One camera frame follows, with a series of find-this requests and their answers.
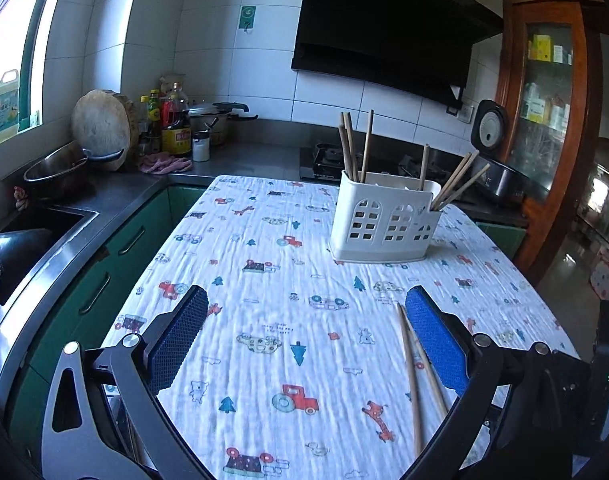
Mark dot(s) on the round wooden cutting board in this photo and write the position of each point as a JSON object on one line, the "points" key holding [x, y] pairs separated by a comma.
{"points": [[99, 120]]}

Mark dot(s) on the white wall socket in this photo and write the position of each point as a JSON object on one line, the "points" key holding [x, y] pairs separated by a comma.
{"points": [[465, 112]]}

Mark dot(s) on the black gas stove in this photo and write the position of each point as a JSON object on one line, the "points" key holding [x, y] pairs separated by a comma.
{"points": [[324, 160]]}

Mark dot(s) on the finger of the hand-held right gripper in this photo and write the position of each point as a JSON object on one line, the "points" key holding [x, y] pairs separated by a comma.
{"points": [[576, 390]]}

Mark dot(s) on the green bottle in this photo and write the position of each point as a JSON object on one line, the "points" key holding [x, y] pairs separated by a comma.
{"points": [[154, 110]]}

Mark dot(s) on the pink cloth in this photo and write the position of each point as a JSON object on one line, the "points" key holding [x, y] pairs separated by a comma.
{"points": [[164, 164]]}

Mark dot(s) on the black rice cooker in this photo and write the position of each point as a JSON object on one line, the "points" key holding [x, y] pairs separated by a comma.
{"points": [[504, 185]]}

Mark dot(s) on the green base cabinet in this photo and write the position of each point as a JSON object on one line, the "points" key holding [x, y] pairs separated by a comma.
{"points": [[109, 260]]}

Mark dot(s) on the green wall hook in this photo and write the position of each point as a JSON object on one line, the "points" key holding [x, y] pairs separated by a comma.
{"points": [[248, 16]]}

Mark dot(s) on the steel pressure cooker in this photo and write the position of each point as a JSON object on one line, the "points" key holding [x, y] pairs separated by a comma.
{"points": [[219, 130]]}

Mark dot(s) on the white plastic utensil holder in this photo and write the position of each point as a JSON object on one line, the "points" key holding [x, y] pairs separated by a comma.
{"points": [[384, 252]]}

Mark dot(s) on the black range hood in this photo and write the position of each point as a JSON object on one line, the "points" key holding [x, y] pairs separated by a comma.
{"points": [[384, 25]]}

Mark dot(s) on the brown wooden chopstick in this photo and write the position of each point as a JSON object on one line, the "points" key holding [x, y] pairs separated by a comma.
{"points": [[467, 185], [429, 375], [452, 180], [344, 145], [410, 385], [459, 179], [424, 167], [367, 145], [352, 150]]}

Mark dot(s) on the green cabinet door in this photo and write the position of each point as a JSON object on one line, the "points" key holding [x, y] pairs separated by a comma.
{"points": [[499, 240]]}

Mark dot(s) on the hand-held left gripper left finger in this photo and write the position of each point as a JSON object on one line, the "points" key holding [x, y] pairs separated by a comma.
{"points": [[179, 335]]}

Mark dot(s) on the small red cloth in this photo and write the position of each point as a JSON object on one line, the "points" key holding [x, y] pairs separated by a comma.
{"points": [[19, 197]]}

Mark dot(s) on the wooden glass-door cabinet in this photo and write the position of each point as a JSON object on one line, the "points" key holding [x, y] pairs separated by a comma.
{"points": [[584, 160]]}

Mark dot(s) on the round patterned mat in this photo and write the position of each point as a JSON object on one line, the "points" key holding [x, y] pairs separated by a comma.
{"points": [[604, 280]]}

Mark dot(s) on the window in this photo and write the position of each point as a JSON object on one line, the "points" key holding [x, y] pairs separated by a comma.
{"points": [[14, 25]]}

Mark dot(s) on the white seasoning shaker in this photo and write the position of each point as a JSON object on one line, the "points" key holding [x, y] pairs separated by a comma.
{"points": [[201, 150]]}

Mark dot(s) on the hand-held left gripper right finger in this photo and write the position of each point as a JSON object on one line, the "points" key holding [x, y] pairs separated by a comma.
{"points": [[437, 340]]}

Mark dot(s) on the detergent jug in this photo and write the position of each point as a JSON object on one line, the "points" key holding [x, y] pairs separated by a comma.
{"points": [[4, 110]]}

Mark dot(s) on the steel sink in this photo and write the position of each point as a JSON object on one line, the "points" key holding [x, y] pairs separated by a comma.
{"points": [[59, 220]]}

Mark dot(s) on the white printed tablecloth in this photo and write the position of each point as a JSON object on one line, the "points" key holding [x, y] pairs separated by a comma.
{"points": [[284, 270]]}

